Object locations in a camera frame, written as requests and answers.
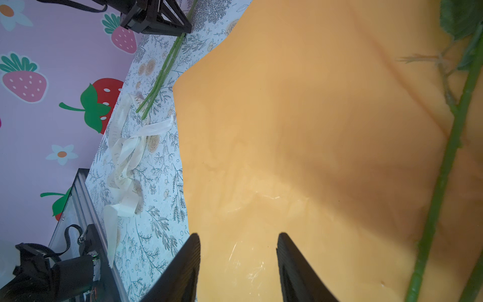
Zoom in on orange wrapping paper sheet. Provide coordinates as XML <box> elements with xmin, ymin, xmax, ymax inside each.
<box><xmin>172</xmin><ymin>0</ymin><xmax>483</xmax><ymax>302</ymax></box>

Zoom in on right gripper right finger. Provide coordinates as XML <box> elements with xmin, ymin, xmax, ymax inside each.
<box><xmin>276</xmin><ymin>233</ymin><xmax>338</xmax><ymax>302</ymax></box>

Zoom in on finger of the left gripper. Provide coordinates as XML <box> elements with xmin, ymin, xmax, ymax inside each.
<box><xmin>120</xmin><ymin>0</ymin><xmax>192</xmax><ymax>36</ymax></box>

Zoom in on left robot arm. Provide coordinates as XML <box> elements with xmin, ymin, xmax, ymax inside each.
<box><xmin>1</xmin><ymin>33</ymin><xmax>197</xmax><ymax>301</ymax></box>

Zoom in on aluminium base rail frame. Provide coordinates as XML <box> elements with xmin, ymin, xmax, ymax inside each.
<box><xmin>49</xmin><ymin>169</ymin><xmax>129</xmax><ymax>301</ymax></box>

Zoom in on cream ribbon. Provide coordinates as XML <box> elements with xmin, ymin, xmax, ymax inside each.
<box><xmin>103</xmin><ymin>94</ymin><xmax>174</xmax><ymax>268</ymax></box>

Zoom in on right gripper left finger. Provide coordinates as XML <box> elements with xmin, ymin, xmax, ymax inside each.
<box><xmin>141</xmin><ymin>234</ymin><xmax>201</xmax><ymax>302</ymax></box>

